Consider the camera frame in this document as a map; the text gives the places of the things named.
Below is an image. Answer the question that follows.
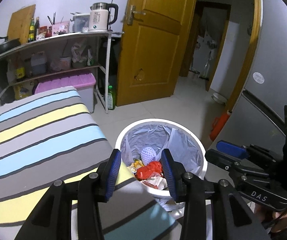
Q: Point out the red noodle wrapper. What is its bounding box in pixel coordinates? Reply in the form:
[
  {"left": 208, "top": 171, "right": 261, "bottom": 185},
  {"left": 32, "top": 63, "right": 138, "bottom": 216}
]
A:
[{"left": 142, "top": 172, "right": 167, "bottom": 190}]

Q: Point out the white foam fruit net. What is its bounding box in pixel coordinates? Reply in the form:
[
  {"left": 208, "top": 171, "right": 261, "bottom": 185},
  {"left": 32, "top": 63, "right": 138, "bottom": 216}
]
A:
[{"left": 140, "top": 146, "right": 157, "bottom": 165}]

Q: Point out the red plastic bag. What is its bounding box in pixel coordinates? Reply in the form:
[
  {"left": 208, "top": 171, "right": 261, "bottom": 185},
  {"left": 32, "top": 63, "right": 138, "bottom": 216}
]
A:
[{"left": 135, "top": 161, "right": 163, "bottom": 180}]

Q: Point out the small colourful wrapper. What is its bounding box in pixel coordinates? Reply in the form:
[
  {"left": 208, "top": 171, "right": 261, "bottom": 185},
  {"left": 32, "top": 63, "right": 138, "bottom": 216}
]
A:
[{"left": 129, "top": 159, "right": 144, "bottom": 174}]

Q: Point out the white trash bin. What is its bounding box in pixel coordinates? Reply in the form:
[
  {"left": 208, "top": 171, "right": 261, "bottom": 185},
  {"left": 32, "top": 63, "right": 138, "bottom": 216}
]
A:
[{"left": 113, "top": 118, "right": 208, "bottom": 197}]

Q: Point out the metal kitchen shelf rack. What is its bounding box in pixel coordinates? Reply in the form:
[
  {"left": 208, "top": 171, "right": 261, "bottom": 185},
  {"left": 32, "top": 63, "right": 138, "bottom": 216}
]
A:
[{"left": 0, "top": 30, "right": 124, "bottom": 113}]

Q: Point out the right hand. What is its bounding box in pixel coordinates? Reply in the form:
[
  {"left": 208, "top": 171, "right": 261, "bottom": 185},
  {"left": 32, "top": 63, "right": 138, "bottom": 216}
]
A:
[{"left": 254, "top": 204, "right": 287, "bottom": 233}]

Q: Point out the orange dustpan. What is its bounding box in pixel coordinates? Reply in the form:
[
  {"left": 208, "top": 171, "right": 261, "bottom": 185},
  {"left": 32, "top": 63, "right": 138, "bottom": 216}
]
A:
[{"left": 209, "top": 110, "right": 232, "bottom": 141}]

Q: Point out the grey bin liner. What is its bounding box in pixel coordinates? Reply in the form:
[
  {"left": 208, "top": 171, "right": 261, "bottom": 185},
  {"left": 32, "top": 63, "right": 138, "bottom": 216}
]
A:
[{"left": 120, "top": 123, "right": 204, "bottom": 178}]

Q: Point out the white floor bowl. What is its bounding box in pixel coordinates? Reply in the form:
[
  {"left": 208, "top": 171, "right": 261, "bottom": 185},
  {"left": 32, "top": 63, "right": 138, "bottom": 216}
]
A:
[{"left": 212, "top": 92, "right": 227, "bottom": 105}]

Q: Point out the grey refrigerator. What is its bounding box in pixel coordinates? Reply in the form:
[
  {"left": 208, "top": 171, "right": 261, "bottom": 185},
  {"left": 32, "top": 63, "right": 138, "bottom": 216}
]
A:
[{"left": 233, "top": 0, "right": 287, "bottom": 136}]

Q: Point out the striped tablecloth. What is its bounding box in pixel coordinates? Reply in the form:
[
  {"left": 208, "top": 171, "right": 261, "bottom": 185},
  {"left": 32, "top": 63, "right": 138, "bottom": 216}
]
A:
[{"left": 0, "top": 87, "right": 182, "bottom": 239}]

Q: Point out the green bottle on floor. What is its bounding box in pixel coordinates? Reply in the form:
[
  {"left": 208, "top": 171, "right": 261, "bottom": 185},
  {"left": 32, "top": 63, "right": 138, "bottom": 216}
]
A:
[{"left": 107, "top": 85, "right": 116, "bottom": 110}]

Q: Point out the wooden door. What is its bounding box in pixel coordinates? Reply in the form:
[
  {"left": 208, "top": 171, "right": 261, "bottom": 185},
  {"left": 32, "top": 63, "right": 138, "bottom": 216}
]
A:
[{"left": 116, "top": 0, "right": 196, "bottom": 106}]

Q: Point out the purple lid storage box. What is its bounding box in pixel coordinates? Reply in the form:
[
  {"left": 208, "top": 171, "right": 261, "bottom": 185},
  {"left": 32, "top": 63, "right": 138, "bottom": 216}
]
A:
[{"left": 34, "top": 71, "right": 96, "bottom": 113}]

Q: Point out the yellow oil bottle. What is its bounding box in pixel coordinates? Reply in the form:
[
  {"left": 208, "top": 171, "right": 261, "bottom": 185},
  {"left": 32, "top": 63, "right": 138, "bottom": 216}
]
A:
[{"left": 15, "top": 57, "right": 26, "bottom": 81}]

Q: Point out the dark liquid jug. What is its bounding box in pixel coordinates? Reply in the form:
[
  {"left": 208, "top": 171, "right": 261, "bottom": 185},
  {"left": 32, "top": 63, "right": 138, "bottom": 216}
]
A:
[{"left": 31, "top": 51, "right": 47, "bottom": 76}]

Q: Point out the black frying pan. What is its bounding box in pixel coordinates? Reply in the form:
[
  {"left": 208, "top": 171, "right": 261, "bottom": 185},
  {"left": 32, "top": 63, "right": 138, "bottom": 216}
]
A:
[{"left": 0, "top": 36, "right": 21, "bottom": 55}]

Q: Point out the green glass bottle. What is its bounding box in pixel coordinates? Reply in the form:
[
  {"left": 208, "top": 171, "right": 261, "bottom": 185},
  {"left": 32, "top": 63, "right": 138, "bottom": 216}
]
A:
[{"left": 28, "top": 18, "right": 35, "bottom": 42}]

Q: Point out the white electric kettle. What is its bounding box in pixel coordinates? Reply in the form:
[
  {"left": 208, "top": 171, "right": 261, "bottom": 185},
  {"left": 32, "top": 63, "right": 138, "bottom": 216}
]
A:
[{"left": 89, "top": 2, "right": 118, "bottom": 31}]

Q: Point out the red jar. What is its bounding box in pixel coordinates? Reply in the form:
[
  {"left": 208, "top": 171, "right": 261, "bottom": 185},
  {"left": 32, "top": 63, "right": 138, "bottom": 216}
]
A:
[{"left": 38, "top": 26, "right": 48, "bottom": 37}]

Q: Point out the pink utensil holder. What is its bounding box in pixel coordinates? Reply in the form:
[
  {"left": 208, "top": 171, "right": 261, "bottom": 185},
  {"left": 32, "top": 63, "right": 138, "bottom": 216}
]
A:
[{"left": 52, "top": 21, "right": 70, "bottom": 36}]

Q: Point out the dark soy sauce bottle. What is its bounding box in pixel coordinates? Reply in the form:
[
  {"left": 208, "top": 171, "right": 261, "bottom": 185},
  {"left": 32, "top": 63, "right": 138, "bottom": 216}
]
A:
[{"left": 34, "top": 17, "right": 40, "bottom": 41}]

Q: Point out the wooden cutting board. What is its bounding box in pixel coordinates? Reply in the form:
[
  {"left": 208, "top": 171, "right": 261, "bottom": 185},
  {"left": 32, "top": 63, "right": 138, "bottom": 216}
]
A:
[{"left": 7, "top": 4, "right": 35, "bottom": 44}]

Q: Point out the clear plastic container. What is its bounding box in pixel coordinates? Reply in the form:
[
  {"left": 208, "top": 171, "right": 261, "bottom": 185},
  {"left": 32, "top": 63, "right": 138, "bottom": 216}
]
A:
[{"left": 71, "top": 13, "right": 90, "bottom": 33}]

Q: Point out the door handle lock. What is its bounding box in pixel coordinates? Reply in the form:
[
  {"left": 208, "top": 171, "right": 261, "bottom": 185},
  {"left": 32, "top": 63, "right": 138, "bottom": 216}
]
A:
[{"left": 126, "top": 5, "right": 146, "bottom": 25}]

